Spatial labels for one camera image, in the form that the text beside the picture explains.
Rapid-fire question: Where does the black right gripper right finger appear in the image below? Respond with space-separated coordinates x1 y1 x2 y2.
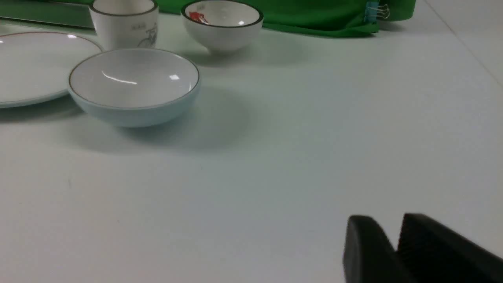
397 213 503 283

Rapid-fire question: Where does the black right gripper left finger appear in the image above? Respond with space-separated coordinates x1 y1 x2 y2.
343 215 415 283

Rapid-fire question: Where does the light blue shallow bowl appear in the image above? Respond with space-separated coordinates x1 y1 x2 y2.
68 48 202 128

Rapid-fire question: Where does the dark reflective tray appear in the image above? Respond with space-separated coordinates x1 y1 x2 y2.
0 0 94 30

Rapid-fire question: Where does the white cup with black rim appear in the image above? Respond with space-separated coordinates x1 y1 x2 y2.
89 0 159 51

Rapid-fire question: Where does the white bowl with black rim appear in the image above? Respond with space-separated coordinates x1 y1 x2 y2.
180 0 264 54

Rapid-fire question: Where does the blue binder clip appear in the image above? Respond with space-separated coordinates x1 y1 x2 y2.
363 0 390 23

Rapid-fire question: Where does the green backdrop cloth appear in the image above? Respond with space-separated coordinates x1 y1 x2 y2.
155 0 416 38

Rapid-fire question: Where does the light blue plate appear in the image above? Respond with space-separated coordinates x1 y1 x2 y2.
0 31 102 108

